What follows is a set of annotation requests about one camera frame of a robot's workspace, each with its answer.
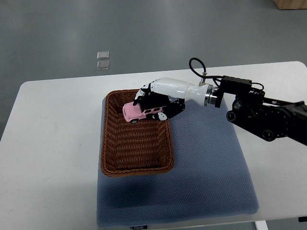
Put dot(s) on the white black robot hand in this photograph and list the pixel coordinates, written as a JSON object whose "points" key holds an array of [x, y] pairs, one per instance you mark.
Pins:
{"points": [[182, 91]]}

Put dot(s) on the pink toy car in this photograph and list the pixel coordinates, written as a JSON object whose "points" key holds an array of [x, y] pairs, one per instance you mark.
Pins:
{"points": [[134, 113]]}

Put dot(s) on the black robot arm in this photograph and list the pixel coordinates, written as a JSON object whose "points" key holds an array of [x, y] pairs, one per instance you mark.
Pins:
{"points": [[266, 118]]}

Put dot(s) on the brown wicker basket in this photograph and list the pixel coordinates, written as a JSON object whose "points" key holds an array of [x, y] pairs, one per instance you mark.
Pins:
{"points": [[129, 149]]}

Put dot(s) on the upper metal floor plate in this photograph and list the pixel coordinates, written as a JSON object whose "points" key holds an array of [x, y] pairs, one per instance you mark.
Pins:
{"points": [[103, 55]]}

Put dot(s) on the blue-grey foam mat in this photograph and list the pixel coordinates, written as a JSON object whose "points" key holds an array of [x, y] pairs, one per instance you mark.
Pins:
{"points": [[210, 177]]}

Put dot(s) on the wooden box corner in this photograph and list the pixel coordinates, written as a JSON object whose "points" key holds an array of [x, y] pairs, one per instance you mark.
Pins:
{"points": [[291, 4]]}

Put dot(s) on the white table leg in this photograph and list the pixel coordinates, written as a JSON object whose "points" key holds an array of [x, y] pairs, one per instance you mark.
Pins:
{"points": [[261, 225]]}

